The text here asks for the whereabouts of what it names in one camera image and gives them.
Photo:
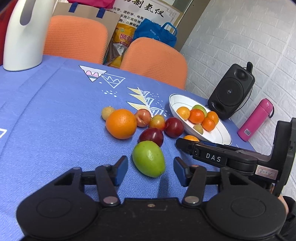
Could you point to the red thermos jug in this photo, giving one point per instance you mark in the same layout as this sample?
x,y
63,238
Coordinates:
x,y
2,41

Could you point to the red plum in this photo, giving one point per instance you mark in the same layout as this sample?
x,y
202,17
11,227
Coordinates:
x,y
151,136
174,127

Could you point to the magenta tote bag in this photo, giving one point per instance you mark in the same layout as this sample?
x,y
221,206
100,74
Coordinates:
x,y
92,2

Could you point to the black microphone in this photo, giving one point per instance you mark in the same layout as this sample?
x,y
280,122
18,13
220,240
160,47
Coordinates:
x,y
249,67

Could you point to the red-yellow apple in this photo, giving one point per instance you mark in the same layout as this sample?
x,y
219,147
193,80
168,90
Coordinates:
x,y
143,117

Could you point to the yellow snack packet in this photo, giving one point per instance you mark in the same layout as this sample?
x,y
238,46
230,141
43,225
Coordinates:
x,y
122,34

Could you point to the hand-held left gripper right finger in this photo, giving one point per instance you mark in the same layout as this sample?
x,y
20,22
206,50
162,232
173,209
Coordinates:
x,y
180,171

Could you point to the pink bottle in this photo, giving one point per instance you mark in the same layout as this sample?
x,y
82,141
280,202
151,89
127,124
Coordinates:
x,y
254,120

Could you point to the blue tote bag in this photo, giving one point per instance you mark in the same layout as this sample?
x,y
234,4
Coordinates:
x,y
150,30

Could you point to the green mango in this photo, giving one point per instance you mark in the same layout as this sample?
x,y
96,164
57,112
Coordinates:
x,y
148,158

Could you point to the yellow-red small apple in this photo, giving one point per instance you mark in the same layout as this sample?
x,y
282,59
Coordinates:
x,y
157,122

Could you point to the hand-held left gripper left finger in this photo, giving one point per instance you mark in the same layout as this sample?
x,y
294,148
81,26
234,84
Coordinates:
x,y
121,170

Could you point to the orange chair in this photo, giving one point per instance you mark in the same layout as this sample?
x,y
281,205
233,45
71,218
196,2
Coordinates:
x,y
74,39
155,62

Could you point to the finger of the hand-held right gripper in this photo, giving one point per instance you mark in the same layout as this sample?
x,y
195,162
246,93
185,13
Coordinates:
x,y
240,151
187,146

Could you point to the white thermos jug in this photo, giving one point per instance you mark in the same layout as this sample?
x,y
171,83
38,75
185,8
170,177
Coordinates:
x,y
23,46

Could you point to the white wall poster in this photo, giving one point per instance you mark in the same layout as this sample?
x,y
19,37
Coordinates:
x,y
129,11

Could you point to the small tangerine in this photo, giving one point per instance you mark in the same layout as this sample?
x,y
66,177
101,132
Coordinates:
x,y
214,116

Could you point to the blue printed tablecloth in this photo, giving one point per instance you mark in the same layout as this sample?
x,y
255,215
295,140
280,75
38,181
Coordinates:
x,y
57,104

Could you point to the white plate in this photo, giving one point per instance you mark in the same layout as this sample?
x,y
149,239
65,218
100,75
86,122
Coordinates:
x,y
180,103

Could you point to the deep orange mandarin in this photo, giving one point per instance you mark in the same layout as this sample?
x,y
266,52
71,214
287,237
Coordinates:
x,y
196,116

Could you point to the green jujube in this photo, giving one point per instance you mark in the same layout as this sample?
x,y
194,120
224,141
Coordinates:
x,y
199,107

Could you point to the yellow-orange citrus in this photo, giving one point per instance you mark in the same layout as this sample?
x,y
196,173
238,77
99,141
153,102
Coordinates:
x,y
183,112

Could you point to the large orange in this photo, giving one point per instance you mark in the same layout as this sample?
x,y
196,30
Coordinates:
x,y
121,124

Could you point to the black speaker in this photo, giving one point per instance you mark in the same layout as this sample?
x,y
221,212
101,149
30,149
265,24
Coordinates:
x,y
231,92

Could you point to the small mandarin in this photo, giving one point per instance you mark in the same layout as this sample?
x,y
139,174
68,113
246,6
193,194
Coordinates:
x,y
190,138

